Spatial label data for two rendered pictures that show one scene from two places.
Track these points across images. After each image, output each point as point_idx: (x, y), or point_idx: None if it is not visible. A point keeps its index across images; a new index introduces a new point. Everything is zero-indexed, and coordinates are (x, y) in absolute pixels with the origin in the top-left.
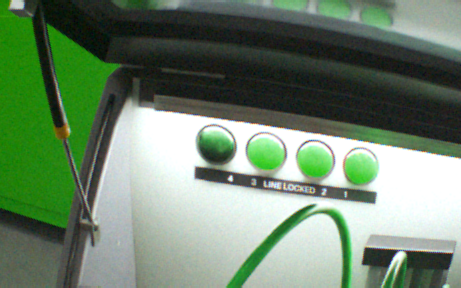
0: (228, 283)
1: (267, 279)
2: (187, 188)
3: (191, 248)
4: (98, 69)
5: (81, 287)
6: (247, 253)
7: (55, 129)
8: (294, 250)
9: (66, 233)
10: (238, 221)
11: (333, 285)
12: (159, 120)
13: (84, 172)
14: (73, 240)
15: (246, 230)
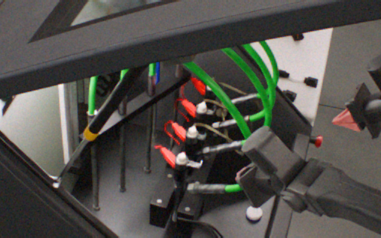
0: (216, 87)
1: (32, 129)
2: (1, 125)
3: None
4: None
5: (263, 147)
6: (23, 126)
7: (96, 135)
8: (36, 100)
9: (59, 205)
10: (18, 114)
11: (50, 98)
12: None
13: (22, 166)
14: (68, 200)
15: (21, 114)
